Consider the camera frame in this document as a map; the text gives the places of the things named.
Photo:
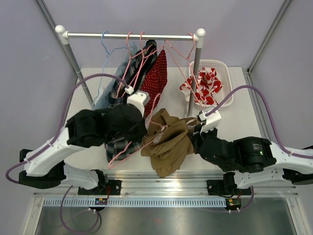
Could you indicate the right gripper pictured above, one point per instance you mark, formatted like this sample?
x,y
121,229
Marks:
x,y
196,138

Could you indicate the brown tan skirt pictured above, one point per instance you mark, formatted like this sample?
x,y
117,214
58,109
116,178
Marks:
x,y
167,142

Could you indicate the red poppy print skirt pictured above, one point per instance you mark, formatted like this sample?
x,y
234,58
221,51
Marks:
x,y
208,87

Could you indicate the red polka dot skirt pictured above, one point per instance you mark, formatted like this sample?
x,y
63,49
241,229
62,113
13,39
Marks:
x,y
155,81

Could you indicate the pink wire hanger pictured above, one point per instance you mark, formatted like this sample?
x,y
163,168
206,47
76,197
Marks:
x,y
140,65
190,63
132,49
131,147

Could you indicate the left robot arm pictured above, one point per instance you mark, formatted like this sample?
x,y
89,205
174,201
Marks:
x,y
45,167

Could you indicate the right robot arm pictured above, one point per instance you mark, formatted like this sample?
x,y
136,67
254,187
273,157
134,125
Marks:
x,y
250,161

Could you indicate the dark plaid skirt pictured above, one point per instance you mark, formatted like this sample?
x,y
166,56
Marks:
x,y
110,148

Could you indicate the right circuit board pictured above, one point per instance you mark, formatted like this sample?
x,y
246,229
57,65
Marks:
x,y
237,202

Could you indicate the circuit board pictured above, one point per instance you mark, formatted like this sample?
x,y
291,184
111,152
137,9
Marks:
x,y
101,201
237,202

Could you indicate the white perforated plastic basket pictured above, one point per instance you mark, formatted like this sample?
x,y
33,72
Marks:
x,y
222,73

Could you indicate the left circuit board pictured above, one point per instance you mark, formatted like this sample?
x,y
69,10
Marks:
x,y
101,201

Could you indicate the silver white clothes rack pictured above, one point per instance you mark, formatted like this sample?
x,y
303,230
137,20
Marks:
x,y
65,36

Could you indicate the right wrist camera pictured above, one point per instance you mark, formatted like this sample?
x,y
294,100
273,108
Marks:
x,y
208,122

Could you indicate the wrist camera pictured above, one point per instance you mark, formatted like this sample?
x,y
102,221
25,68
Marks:
x,y
208,122
139,98

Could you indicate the aluminium mounting rail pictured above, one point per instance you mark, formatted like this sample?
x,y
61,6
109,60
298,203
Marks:
x,y
144,190

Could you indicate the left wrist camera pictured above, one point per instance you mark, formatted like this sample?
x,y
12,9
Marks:
x,y
139,98

